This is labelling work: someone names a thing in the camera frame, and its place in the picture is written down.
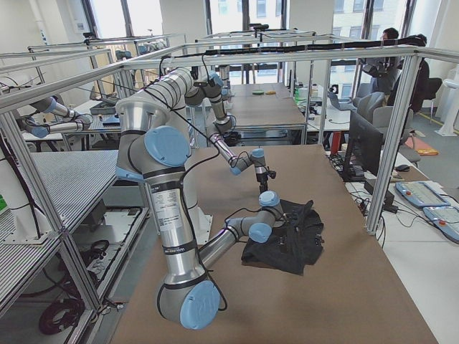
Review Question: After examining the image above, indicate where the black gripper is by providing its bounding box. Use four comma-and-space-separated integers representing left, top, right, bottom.
283, 211, 304, 229
256, 172, 270, 194

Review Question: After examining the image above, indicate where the black printed t-shirt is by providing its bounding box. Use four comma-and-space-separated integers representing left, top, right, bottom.
241, 199, 323, 276

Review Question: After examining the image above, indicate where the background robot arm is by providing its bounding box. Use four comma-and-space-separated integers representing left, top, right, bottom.
17, 97, 93, 138

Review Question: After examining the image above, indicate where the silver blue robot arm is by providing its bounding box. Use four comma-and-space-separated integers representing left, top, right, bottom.
116, 95, 288, 330
143, 67, 276, 193

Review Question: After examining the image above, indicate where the black computer monitor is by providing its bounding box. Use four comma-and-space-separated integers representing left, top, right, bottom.
341, 113, 383, 182

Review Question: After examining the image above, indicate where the brown table mat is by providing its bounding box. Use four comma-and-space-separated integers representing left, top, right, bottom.
112, 145, 435, 343

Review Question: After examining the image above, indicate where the blue grey teach pendant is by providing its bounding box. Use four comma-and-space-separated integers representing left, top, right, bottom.
394, 181, 450, 208

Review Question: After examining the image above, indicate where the standing person in background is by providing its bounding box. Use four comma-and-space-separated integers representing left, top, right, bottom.
361, 27, 431, 114

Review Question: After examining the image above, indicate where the aluminium cage frame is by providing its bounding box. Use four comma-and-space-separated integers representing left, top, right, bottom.
1, 37, 422, 312

